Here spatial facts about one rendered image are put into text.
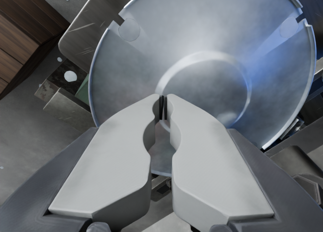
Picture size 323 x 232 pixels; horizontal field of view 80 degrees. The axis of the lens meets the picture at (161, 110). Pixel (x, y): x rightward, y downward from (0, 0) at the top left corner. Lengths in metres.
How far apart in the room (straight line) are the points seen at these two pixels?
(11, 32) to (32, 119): 0.71
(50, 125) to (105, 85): 1.15
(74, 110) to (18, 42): 0.38
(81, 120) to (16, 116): 0.98
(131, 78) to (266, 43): 0.16
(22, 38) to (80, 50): 0.53
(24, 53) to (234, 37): 0.66
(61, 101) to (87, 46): 0.23
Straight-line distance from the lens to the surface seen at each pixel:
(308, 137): 0.24
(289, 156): 0.19
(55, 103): 0.46
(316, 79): 0.37
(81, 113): 0.45
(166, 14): 0.22
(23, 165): 1.70
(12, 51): 0.79
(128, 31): 0.22
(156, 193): 0.44
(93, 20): 0.23
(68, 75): 0.41
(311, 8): 0.39
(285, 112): 0.34
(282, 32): 0.28
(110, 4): 0.23
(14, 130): 1.49
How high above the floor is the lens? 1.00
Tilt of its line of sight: 57 degrees down
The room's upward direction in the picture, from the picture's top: 171 degrees clockwise
